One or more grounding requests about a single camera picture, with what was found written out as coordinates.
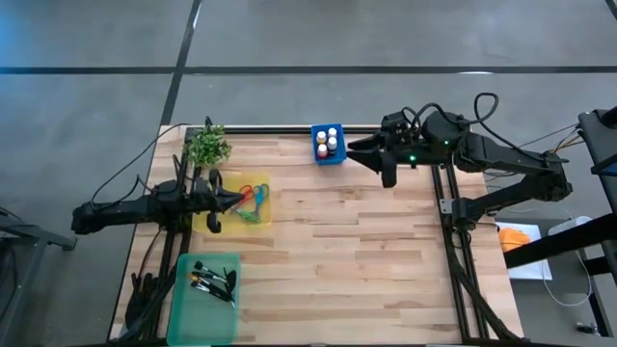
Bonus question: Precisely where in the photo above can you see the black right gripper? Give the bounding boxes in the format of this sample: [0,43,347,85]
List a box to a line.
[345,133,436,190]

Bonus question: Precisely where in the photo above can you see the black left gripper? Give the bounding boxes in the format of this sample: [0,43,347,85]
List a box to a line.
[194,168,247,235]

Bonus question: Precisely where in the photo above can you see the green-handled scissors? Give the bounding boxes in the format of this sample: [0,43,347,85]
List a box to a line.
[234,206,262,226]

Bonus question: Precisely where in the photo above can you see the black paintbrush silver ferrule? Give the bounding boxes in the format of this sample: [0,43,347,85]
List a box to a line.
[193,260,228,284]

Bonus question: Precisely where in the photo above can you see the paintbrush with yellow ferrule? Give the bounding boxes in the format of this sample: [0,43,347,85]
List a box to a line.
[187,273,231,296]

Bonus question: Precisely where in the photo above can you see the thin black paintbrush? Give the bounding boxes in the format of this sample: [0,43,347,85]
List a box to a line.
[190,281,233,305]

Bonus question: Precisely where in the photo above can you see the blue plastic bin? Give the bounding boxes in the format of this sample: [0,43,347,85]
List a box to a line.
[310,122,349,167]

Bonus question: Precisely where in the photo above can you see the yellow translucent plastic tray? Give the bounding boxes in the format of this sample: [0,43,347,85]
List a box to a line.
[191,172,273,236]

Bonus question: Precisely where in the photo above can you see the green artificial plant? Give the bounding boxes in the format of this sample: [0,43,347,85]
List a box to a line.
[181,123,233,169]

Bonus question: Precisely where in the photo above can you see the orange cloth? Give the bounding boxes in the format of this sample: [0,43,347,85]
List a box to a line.
[497,227,531,253]

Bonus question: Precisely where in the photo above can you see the white paper sheet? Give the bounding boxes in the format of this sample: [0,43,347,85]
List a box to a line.
[495,221,554,281]

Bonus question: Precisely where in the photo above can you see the grey metal table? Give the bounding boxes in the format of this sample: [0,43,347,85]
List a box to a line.
[0,211,78,346]

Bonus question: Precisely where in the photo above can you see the black metal stand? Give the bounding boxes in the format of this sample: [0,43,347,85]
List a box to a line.
[503,106,617,338]

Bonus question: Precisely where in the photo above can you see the white flat device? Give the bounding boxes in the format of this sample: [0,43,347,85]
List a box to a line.
[547,215,593,238]

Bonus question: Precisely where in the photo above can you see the blue-handled scissors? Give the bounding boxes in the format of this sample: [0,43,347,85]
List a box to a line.
[250,182,271,219]

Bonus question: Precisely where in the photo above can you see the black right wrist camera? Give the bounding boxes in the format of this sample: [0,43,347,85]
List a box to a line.
[382,111,419,137]

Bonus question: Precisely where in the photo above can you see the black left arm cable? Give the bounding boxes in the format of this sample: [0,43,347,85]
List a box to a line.
[90,122,192,208]

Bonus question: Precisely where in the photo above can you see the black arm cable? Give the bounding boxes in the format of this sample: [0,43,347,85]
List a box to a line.
[90,122,192,208]
[402,92,501,127]

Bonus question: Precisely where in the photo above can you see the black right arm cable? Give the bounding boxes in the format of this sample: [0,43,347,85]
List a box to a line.
[402,92,501,127]

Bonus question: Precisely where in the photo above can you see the black sleeved cable bundle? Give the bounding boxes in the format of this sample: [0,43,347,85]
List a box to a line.
[123,226,180,342]
[445,230,524,342]

